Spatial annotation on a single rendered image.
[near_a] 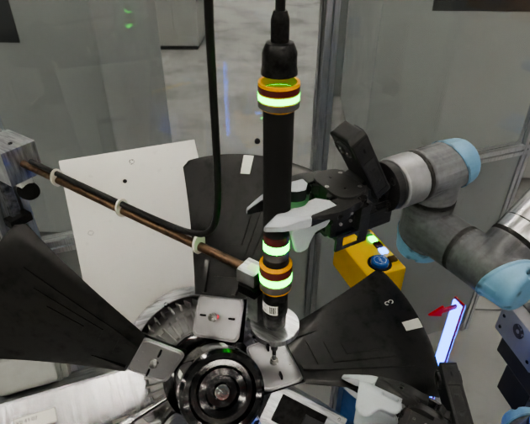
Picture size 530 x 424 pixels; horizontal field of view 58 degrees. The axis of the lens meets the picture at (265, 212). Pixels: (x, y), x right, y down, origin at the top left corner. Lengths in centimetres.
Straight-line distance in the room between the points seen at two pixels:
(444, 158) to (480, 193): 128
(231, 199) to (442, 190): 31
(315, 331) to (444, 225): 26
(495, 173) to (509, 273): 130
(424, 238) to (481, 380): 169
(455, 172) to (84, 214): 65
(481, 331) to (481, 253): 190
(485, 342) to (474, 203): 82
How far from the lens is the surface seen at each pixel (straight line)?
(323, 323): 81
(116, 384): 85
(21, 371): 89
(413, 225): 76
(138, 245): 94
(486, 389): 238
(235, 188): 76
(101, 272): 94
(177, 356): 71
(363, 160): 59
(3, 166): 100
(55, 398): 86
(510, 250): 72
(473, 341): 254
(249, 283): 66
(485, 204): 205
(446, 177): 71
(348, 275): 117
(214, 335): 74
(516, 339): 125
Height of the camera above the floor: 179
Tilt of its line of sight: 35 degrees down
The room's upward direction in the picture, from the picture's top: straight up
